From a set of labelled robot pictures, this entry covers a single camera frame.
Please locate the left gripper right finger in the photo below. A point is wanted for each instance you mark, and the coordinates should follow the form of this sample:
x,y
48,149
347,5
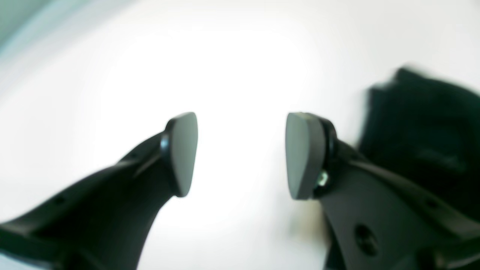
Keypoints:
x,y
377,219

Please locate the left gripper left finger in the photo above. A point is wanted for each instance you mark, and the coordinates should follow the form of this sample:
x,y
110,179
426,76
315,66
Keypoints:
x,y
102,221

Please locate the black T-shirt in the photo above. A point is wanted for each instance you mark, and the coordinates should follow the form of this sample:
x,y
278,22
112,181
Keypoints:
x,y
426,130

